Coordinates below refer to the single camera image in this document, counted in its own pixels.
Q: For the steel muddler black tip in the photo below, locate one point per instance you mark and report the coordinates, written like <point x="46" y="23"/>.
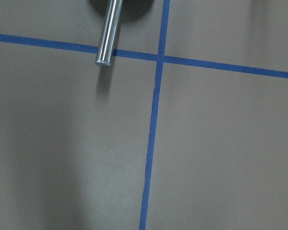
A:
<point x="108" y="35"/>

